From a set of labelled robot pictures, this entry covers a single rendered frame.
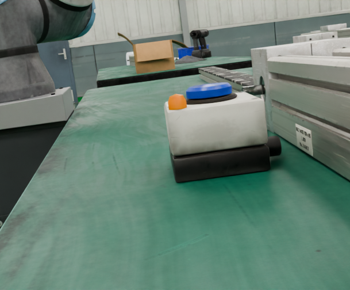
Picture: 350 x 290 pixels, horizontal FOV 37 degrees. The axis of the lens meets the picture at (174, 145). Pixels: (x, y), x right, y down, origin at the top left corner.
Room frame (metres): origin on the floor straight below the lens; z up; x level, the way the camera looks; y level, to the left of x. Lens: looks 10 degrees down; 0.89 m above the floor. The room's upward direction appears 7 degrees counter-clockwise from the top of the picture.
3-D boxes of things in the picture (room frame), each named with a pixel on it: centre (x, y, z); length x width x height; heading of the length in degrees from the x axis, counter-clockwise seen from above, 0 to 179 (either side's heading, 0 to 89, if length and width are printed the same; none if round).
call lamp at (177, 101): (0.43, -0.01, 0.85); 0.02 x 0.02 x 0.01
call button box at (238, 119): (0.46, -0.04, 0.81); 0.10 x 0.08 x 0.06; 92
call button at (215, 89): (0.46, -0.04, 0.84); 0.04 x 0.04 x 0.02
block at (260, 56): (0.63, -0.15, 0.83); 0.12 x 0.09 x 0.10; 92
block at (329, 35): (1.57, -0.44, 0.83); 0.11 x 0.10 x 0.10; 88
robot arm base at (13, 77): (1.10, 0.31, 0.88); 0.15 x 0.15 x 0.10
